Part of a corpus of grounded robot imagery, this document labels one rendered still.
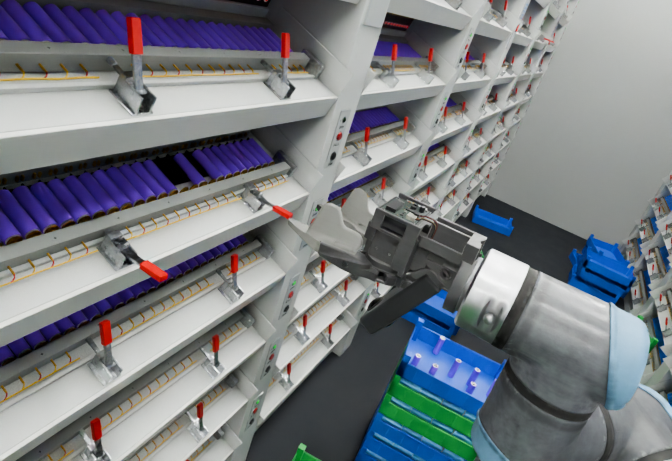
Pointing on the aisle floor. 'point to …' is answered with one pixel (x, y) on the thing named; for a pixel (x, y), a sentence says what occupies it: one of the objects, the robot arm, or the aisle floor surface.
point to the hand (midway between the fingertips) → (310, 222)
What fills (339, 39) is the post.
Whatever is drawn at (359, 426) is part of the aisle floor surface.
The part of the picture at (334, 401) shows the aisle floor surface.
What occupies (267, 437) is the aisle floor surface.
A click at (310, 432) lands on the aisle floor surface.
